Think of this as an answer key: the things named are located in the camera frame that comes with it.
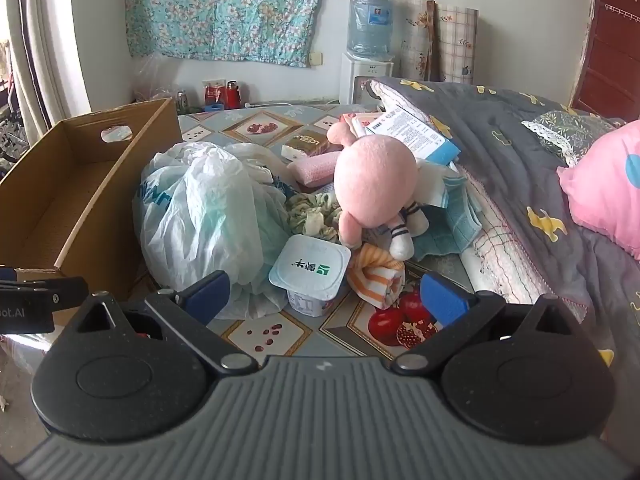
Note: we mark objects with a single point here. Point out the pink mesh sponge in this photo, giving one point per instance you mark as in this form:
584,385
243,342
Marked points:
315,170

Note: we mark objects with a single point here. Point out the checked plastic roll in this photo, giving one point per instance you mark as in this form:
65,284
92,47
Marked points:
460,45

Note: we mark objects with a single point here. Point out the blue white tissue packet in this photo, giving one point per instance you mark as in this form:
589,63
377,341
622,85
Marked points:
282,185

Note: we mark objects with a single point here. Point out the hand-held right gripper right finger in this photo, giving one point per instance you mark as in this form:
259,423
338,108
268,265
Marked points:
445,300

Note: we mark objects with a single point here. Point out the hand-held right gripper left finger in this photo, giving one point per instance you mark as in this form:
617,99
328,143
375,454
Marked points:
207,292

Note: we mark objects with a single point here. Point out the pink plush toy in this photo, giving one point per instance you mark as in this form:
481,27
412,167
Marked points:
375,175

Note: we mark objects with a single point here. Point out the blue white carton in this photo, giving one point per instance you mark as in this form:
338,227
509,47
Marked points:
410,130

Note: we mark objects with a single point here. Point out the wall socket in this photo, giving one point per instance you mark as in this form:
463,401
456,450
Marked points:
315,59

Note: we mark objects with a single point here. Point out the small blue container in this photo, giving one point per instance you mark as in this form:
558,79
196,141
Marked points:
213,107

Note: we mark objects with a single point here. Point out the brown cardboard box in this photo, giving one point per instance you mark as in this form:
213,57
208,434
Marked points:
50,200

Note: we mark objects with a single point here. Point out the brown wooden plank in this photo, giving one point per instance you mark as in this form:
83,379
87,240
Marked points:
433,40

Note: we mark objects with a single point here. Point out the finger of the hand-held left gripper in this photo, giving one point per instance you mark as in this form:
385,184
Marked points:
60,292
6,274

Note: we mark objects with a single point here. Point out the floral plastic roll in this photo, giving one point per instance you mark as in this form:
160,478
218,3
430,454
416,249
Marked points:
412,40

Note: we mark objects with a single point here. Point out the grey blanket yellow print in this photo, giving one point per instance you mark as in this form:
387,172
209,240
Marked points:
500,125

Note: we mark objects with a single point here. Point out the pink pillow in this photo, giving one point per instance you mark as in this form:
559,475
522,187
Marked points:
605,195

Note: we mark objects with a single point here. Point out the red bottle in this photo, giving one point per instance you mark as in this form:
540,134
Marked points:
233,94

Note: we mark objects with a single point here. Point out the teal floral wall cloth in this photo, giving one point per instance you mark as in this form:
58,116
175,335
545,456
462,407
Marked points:
225,10

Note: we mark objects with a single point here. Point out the teal checked towel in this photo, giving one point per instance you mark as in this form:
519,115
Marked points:
450,230

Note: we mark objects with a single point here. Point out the grey floral pillow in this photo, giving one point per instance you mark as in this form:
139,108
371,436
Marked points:
565,130

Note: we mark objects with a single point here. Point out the white yogurt cup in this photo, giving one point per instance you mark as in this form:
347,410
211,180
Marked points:
310,270

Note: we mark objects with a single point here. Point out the white checked bed sheet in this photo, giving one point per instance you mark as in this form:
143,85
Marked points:
510,260

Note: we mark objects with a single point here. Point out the green can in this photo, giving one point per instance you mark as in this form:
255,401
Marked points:
182,102

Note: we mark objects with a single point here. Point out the gold foil packet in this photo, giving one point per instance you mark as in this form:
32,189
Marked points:
305,142

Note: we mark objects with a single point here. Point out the white plastic bag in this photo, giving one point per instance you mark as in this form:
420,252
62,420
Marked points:
200,210

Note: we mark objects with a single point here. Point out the green floral scrunchie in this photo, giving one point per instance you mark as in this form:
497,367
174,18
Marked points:
310,210

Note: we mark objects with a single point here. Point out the brown wooden door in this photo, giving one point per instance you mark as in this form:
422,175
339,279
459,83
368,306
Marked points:
615,50

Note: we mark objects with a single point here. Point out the clear plastic bag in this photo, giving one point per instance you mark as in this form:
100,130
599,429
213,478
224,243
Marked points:
152,80

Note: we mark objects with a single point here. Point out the orange striped cloth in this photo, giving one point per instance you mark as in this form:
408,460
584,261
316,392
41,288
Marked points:
375,275

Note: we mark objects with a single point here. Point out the red white wipes packet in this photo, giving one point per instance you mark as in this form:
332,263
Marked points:
365,122

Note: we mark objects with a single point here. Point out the fruit print tablecloth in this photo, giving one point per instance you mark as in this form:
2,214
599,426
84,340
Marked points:
235,127

